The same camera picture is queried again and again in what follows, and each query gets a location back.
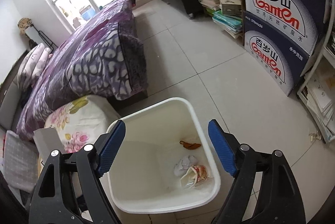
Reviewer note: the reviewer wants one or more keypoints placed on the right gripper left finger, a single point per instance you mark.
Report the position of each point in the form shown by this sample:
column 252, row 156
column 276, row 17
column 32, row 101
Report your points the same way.
column 54, row 198

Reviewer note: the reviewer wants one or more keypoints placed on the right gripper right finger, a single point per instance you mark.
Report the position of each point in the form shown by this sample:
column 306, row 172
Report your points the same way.
column 279, row 199

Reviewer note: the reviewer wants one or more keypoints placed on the white plastic trash bin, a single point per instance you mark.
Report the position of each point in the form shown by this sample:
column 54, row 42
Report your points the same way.
column 141, row 178

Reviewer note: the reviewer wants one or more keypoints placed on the white paper box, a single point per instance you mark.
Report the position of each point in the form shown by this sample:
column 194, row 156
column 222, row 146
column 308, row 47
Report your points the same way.
column 46, row 141

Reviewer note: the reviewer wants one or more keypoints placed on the grey checked cushion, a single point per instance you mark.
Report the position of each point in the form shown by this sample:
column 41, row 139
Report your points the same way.
column 20, row 162

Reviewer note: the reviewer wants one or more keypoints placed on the floral cream blanket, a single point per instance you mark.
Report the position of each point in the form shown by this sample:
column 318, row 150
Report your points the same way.
column 82, row 121

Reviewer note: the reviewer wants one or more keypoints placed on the crumpled white tissue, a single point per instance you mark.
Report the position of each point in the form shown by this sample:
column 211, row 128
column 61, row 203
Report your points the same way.
column 181, row 168

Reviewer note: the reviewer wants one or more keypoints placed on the orange wrapper scrap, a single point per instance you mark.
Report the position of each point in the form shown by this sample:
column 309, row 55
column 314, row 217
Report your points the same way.
column 190, row 146

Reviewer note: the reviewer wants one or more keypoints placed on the dark wooden bed headboard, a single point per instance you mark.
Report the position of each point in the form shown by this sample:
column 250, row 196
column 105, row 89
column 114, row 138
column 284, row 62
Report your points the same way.
column 10, row 98

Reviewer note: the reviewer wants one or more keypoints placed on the lower Ganten water box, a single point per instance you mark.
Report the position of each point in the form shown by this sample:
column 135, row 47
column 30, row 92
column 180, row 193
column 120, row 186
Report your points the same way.
column 282, row 58

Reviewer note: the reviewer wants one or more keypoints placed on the ganten water box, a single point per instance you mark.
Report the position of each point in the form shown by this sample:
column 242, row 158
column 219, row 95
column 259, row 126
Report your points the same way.
column 282, row 58
column 301, row 20

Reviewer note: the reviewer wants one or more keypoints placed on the folded floral quilt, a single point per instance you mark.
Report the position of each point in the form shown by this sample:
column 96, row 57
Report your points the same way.
column 32, row 66

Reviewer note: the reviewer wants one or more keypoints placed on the purple patterned bed blanket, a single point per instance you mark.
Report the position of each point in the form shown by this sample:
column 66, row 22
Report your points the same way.
column 104, row 57

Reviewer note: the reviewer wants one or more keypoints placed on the black coat rack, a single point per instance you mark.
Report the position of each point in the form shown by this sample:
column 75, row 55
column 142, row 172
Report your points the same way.
column 34, row 36

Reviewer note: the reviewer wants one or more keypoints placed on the upper Ganten water box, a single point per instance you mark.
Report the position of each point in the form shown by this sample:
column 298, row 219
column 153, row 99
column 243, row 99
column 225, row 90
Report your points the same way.
column 301, row 20

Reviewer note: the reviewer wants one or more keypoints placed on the white wire shelf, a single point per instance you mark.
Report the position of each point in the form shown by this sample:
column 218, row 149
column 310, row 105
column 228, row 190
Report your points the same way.
column 317, row 90

